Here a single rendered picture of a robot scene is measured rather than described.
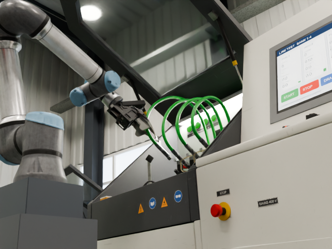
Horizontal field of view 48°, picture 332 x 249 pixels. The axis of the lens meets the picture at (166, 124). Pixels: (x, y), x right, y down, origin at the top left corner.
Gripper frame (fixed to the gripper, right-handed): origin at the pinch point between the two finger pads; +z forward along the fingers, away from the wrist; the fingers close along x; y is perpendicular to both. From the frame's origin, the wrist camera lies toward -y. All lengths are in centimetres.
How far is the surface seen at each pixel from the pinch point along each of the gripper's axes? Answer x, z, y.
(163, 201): 12.7, 22.5, 30.1
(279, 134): 60, 31, 23
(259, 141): 54, 29, 23
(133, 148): -490, -71, -360
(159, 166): -36.9, 11.1, -18.2
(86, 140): -562, -164, -344
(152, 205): 6.6, 20.8, 30.6
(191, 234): 22, 35, 38
